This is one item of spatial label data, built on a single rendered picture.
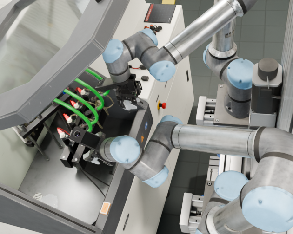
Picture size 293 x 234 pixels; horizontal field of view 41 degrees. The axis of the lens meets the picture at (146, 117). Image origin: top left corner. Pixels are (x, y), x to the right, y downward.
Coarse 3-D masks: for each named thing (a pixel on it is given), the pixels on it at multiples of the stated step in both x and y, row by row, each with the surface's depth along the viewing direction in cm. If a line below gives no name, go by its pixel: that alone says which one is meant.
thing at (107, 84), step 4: (100, 80) 152; (104, 80) 151; (108, 80) 148; (112, 80) 147; (100, 84) 150; (104, 84) 148; (108, 84) 146; (112, 84) 145; (96, 88) 151; (100, 88) 150; (104, 88) 149; (108, 88) 148; (112, 88) 147; (116, 88) 146
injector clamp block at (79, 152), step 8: (104, 104) 196; (104, 112) 197; (104, 120) 199; (88, 128) 189; (96, 128) 191; (72, 144) 185; (80, 144) 184; (64, 152) 183; (80, 152) 181; (64, 160) 181; (72, 160) 180; (80, 160) 180
